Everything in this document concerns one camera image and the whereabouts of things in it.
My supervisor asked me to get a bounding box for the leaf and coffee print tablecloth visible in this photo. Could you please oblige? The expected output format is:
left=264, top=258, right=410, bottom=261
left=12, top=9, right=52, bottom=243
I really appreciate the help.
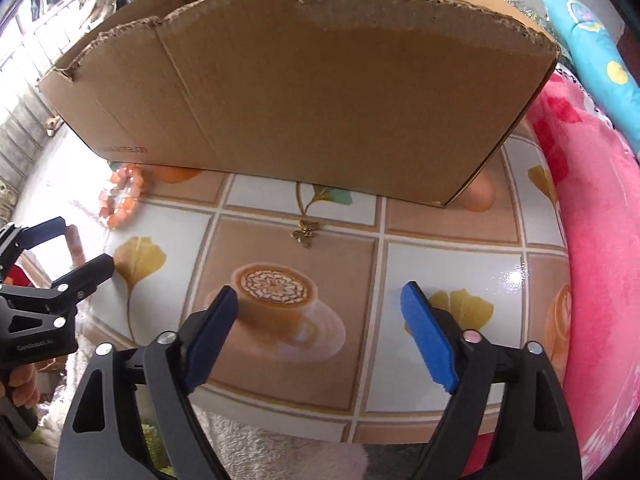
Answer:
left=70, top=122, right=574, bottom=446

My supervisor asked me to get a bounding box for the metal window railing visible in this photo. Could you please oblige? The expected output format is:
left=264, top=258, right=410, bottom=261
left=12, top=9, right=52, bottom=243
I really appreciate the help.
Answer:
left=0, top=0, right=101, bottom=197

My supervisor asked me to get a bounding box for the pink floral blanket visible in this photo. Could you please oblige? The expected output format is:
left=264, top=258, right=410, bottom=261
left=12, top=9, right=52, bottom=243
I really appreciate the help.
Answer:
left=460, top=72, right=640, bottom=480

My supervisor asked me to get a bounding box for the gold pendant necklace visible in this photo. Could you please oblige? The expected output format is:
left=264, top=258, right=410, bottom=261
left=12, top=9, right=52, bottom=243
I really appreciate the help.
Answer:
left=291, top=180, right=322, bottom=251

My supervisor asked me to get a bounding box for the orange bead bracelet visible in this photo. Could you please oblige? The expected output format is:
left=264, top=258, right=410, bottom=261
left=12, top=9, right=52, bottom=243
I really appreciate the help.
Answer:
left=100, top=164, right=151, bottom=231

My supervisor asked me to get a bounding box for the grey pillow with lace trim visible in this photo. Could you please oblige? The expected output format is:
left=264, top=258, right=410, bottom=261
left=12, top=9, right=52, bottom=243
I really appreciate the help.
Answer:
left=492, top=0, right=581, bottom=81

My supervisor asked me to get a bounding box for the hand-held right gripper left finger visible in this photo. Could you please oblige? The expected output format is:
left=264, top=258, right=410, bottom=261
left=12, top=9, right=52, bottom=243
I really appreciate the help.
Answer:
left=54, top=286, right=239, bottom=480

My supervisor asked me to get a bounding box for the green fluffy cloth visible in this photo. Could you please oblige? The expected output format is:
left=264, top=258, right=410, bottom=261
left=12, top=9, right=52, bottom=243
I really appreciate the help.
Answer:
left=134, top=422, right=169, bottom=467

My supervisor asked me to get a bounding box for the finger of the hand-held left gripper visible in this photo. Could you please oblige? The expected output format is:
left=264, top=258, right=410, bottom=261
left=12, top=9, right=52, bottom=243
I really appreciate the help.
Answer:
left=10, top=216, right=69, bottom=261
left=0, top=255, right=115, bottom=319

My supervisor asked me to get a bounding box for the person's left hand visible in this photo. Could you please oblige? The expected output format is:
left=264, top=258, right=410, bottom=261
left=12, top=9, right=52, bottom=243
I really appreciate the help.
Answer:
left=0, top=360, right=39, bottom=409

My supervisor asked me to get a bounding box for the teal pillow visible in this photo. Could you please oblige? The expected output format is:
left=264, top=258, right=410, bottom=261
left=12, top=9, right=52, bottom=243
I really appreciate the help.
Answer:
left=542, top=0, right=640, bottom=157

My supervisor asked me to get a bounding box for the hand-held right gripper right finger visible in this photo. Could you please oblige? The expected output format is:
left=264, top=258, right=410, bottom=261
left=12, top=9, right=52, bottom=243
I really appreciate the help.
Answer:
left=401, top=281, right=583, bottom=480

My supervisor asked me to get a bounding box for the brown cardboard box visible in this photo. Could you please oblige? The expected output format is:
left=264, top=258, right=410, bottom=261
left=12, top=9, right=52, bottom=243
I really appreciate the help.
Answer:
left=37, top=0, right=561, bottom=207

